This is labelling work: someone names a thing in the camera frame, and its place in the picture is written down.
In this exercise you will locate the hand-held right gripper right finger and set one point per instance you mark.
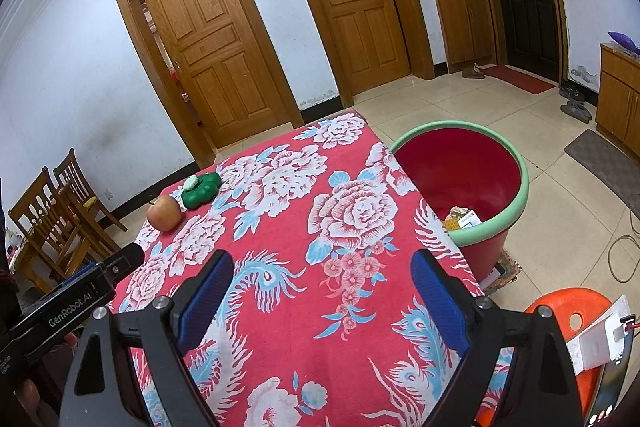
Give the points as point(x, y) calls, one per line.
point(440, 302)

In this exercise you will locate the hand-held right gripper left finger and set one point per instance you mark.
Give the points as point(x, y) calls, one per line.
point(205, 302)

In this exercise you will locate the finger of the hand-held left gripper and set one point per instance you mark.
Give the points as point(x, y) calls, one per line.
point(122, 264)

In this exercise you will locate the yellow foam net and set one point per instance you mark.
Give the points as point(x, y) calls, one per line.
point(451, 225)

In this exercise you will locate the white medicine box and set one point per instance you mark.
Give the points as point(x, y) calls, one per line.
point(470, 222)

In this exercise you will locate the person's left hand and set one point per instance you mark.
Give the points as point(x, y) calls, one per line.
point(29, 396)

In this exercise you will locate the red apple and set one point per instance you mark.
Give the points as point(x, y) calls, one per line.
point(164, 213)

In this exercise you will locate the wooden chair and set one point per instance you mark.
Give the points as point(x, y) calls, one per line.
point(45, 217)
point(82, 192)

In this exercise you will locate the green clover-shaped container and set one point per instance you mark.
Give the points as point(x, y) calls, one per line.
point(202, 193)

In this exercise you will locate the orange plastic stool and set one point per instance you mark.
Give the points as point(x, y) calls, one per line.
point(555, 307)

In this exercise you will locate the red floral tablecloth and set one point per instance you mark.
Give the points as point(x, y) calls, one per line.
point(300, 207)

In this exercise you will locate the grey floor mat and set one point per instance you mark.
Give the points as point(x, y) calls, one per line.
point(600, 157)

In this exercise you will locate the brown slippers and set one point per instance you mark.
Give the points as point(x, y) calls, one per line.
point(474, 71)

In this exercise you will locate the wooden panel door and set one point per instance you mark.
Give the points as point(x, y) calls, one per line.
point(210, 47)
point(355, 7)

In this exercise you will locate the grey shoe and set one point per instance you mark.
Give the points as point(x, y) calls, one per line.
point(576, 111)
point(570, 91)

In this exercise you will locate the red door mat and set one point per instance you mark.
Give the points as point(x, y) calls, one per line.
point(520, 79)

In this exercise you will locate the wooden side cabinet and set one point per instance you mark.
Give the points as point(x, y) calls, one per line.
point(620, 97)

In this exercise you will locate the low wooden shoe cabinet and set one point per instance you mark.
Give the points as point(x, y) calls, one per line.
point(465, 27)

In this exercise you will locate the purple object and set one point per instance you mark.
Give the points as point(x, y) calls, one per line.
point(621, 39)

